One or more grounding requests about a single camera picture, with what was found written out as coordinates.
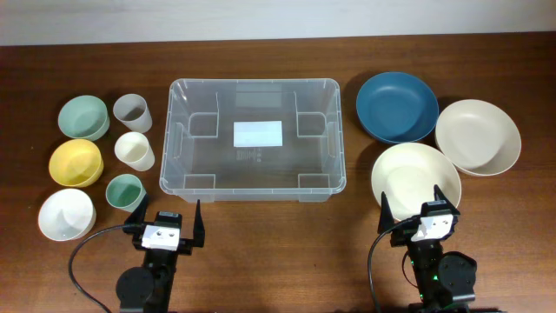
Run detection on yellow bowl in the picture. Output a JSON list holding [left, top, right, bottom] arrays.
[[49, 139, 104, 188]]

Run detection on white label in bin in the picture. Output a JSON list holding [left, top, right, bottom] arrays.
[[234, 121, 283, 148]]

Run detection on beige plate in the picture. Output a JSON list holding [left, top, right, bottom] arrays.
[[434, 99, 521, 176]]

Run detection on clear plastic storage bin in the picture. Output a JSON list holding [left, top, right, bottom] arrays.
[[159, 78, 347, 203]]

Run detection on right black cable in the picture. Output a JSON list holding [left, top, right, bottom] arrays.
[[367, 216, 420, 313]]

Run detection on green cup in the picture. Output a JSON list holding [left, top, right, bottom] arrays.
[[105, 174, 146, 213]]

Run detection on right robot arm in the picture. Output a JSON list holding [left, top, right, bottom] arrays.
[[377, 185, 477, 312]]

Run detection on blue plate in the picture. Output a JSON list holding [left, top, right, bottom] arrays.
[[355, 71, 440, 144]]

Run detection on cream plate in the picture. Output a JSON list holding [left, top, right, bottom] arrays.
[[370, 143, 462, 221]]

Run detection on left black cable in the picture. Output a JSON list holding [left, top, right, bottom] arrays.
[[68, 224, 131, 313]]

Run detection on black cable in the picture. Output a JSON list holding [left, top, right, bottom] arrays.
[[68, 224, 131, 313], [367, 216, 420, 313]]

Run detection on white bowl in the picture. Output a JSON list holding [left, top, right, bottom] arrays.
[[37, 189, 96, 242]]

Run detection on grey cup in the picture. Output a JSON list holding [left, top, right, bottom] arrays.
[[113, 94, 152, 133]]

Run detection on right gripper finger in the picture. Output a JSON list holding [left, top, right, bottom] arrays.
[[434, 184, 460, 215], [377, 191, 395, 234]]

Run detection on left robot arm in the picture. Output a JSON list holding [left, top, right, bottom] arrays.
[[116, 196, 205, 312]]

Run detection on cream cup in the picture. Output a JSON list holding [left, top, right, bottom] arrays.
[[115, 131, 156, 171]]

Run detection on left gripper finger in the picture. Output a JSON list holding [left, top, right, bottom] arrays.
[[124, 195, 149, 224], [193, 200, 205, 248]]

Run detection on green bowl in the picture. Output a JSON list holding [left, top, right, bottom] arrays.
[[57, 95, 110, 141]]

